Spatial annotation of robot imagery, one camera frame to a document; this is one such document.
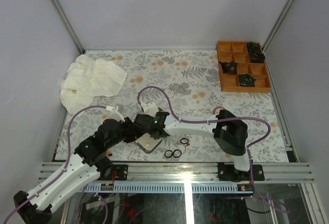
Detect orange divided tray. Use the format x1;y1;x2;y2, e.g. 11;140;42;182
216;41;271;93

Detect dark fabric flower orange dots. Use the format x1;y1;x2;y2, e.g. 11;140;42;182
220;61;237;74

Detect aluminium rail frame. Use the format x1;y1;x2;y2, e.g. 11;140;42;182
39;162;314;195

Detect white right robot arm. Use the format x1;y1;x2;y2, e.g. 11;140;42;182
134;110;253;180

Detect orange-red bangle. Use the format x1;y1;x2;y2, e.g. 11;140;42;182
213;106;226;113

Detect floral table mat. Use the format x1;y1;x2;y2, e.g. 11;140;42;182
54;50;288;162

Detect dark green fabric flower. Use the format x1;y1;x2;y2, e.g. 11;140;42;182
238;73;256;87

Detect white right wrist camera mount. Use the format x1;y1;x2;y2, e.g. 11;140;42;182
140;102;163;117

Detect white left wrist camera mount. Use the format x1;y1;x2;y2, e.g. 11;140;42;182
105;106;124;122

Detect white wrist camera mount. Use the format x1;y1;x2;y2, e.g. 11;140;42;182
140;102;163;117
105;106;124;122

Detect cream and navy jewelry box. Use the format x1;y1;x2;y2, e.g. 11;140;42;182
135;133;163;154

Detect white crumpled cloth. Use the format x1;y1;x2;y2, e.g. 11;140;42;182
60;54;127;115

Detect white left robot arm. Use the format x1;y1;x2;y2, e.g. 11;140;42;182
13;118;142;223

